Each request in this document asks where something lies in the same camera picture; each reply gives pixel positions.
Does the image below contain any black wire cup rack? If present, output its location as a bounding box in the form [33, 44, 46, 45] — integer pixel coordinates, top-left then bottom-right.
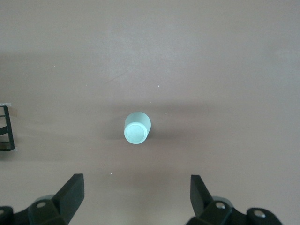
[0, 105, 16, 152]

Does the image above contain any mint green plastic cup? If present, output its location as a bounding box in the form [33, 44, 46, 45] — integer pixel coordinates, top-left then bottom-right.
[123, 111, 152, 145]

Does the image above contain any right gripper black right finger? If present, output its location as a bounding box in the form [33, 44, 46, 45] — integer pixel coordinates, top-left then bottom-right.
[185, 175, 282, 225]

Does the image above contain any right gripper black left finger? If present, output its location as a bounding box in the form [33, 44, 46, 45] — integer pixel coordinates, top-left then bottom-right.
[0, 173, 85, 225]

